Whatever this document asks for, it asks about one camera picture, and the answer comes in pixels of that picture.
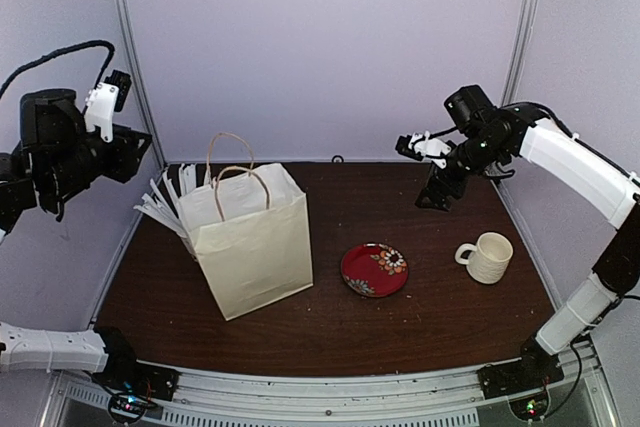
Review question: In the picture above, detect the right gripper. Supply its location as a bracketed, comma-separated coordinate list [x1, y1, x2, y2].
[416, 131, 507, 211]

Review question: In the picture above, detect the cream paper bag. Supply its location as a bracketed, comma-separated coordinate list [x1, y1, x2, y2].
[178, 163, 314, 321]

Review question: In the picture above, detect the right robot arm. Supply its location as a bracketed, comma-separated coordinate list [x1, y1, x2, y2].
[396, 85, 639, 389]

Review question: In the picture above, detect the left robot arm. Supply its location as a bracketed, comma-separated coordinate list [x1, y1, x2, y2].
[1, 88, 152, 391]

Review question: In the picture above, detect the cream ceramic mug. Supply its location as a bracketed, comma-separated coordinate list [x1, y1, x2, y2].
[454, 232, 514, 285]

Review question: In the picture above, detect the red floral plate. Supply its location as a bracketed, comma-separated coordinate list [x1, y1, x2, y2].
[340, 243, 409, 298]

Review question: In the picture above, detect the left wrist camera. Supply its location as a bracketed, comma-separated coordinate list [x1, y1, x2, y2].
[83, 70, 132, 143]

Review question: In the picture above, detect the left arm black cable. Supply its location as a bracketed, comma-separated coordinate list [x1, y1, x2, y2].
[0, 39, 116, 103]

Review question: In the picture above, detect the left aluminium frame post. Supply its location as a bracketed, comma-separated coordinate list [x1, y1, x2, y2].
[114, 0, 167, 169]

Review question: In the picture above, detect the aluminium frame post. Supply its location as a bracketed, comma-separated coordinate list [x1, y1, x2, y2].
[114, 0, 167, 169]
[501, 0, 539, 105]

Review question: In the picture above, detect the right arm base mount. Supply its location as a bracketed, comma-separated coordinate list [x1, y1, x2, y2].
[477, 361, 564, 400]

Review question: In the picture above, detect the aluminium front rail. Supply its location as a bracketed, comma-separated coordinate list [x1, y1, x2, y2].
[39, 336, 616, 427]

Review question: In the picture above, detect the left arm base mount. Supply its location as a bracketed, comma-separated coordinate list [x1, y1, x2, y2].
[91, 363, 180, 401]

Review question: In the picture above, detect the right aluminium frame post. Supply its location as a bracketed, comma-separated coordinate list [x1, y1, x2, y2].
[501, 0, 539, 105]

